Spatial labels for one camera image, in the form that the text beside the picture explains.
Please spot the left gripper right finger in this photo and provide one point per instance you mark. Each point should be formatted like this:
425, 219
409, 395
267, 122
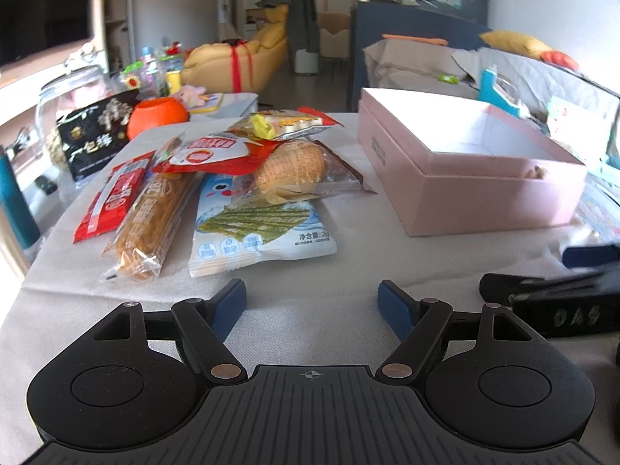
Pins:
419, 325

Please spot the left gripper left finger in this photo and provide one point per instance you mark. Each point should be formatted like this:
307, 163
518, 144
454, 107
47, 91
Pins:
203, 327

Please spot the blue seaweed snack bag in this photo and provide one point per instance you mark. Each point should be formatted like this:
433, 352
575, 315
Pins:
228, 238

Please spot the long orange biscuit pack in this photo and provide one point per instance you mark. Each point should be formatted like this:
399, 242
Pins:
143, 239

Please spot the red long snack packet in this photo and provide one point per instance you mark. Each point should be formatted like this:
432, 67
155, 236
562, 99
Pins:
111, 204

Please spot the red white snack bag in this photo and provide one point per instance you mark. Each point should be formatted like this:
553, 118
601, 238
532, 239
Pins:
217, 153

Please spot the round bread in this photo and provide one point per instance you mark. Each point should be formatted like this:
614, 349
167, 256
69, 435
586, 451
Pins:
297, 170

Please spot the yellow snack packet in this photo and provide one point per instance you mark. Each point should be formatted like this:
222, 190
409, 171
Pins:
281, 125

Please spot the pink cardboard box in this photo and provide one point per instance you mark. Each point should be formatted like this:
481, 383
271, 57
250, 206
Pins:
452, 165

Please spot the grey covered sofa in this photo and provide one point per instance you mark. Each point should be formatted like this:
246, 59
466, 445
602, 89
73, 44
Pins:
410, 65

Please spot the black remote control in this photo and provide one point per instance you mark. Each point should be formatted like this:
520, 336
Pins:
46, 185

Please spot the orange pumpkin container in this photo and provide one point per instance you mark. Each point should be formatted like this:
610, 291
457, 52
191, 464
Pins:
155, 113

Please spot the white coffee table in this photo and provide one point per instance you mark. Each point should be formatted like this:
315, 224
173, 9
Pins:
226, 106

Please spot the black tea box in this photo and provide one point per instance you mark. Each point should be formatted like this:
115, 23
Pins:
92, 136

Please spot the teal water bottle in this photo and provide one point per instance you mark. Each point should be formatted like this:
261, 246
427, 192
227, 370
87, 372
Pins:
15, 206

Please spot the pink plush toy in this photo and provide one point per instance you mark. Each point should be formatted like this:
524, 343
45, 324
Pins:
191, 97

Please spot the yellow leather armchair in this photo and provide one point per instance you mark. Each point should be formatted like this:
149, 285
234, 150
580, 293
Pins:
247, 66

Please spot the yellow cushion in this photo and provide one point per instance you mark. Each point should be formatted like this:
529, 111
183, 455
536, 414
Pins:
513, 42

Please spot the large glass jar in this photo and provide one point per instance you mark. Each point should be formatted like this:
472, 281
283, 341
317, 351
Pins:
74, 89

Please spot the dark coat on stand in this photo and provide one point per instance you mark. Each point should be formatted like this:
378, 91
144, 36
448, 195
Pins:
293, 20

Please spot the blue fish tank cabinet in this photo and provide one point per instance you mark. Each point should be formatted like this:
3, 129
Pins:
460, 22

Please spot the television screen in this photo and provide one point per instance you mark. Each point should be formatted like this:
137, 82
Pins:
31, 26

